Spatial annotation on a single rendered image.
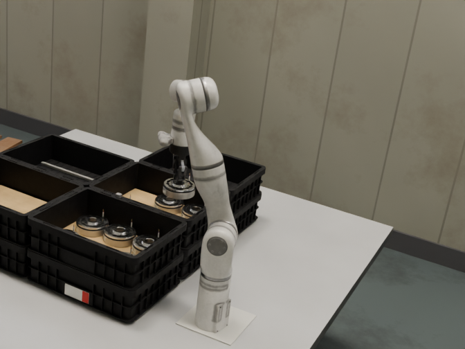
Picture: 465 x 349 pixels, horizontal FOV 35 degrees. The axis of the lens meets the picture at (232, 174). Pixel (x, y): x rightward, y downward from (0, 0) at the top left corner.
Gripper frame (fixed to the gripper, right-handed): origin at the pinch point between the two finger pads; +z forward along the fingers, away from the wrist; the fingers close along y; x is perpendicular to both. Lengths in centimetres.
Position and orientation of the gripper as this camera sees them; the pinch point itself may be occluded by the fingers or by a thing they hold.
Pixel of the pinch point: (178, 182)
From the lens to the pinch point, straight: 239.7
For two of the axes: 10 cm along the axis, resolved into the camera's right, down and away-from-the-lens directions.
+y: -2.2, -4.0, 8.9
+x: -9.7, -0.2, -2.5
